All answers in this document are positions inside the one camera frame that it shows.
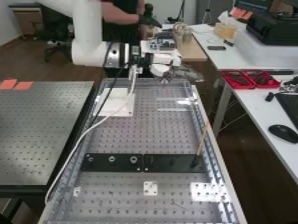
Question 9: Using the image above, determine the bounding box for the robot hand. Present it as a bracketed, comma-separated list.
[139, 49, 206, 84]

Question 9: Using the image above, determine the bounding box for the thin drill bit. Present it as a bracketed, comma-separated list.
[170, 201, 188, 212]

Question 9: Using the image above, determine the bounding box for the black phone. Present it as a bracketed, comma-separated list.
[206, 45, 227, 52]

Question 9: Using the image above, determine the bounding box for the person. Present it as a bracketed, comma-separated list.
[99, 0, 163, 46]

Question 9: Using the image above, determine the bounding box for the small white box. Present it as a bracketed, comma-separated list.
[97, 86, 135, 118]

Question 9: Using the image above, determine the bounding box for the red tray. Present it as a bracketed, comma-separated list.
[219, 69, 258, 91]
[246, 69, 282, 90]

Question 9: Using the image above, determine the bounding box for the long white desk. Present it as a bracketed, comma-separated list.
[190, 22, 298, 72]

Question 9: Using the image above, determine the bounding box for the clear box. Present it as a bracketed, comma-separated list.
[37, 77, 247, 224]

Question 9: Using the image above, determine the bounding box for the large black case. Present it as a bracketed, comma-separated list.
[232, 0, 298, 47]

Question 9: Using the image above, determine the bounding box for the black office chair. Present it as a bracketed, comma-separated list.
[35, 4, 74, 64]

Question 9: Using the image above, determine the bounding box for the thin stick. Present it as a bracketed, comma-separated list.
[194, 119, 214, 168]

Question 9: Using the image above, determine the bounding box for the black plate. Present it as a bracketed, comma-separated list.
[79, 152, 208, 174]

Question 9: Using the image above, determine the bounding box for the black keyboard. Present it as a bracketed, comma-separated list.
[274, 92, 298, 132]

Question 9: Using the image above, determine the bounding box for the orange card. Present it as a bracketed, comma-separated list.
[0, 78, 18, 91]
[13, 81, 35, 92]

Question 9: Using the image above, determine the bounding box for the wooden cabinet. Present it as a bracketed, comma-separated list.
[8, 2, 43, 38]

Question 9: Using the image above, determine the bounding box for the black computer mouse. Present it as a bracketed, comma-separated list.
[267, 123, 298, 145]

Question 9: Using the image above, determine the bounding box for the black metal table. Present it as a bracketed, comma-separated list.
[0, 80, 97, 224]

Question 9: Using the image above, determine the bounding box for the small white square block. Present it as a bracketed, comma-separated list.
[142, 180, 159, 197]

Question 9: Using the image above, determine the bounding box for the black cable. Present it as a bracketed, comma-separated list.
[83, 41, 130, 134]

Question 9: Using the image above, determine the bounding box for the white cable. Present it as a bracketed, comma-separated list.
[43, 64, 138, 205]

